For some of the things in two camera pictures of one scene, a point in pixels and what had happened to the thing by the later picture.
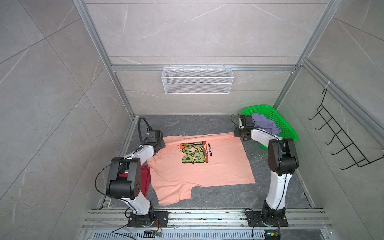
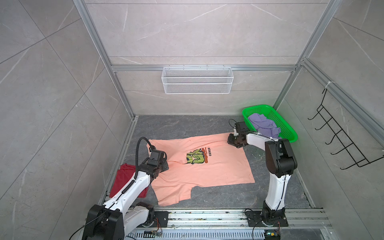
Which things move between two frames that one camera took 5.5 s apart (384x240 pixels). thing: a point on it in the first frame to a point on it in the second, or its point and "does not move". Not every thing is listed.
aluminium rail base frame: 112,224 does not move
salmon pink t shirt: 183,163 does not move
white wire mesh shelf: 197,80 does not move
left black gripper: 162,144 to 165,165
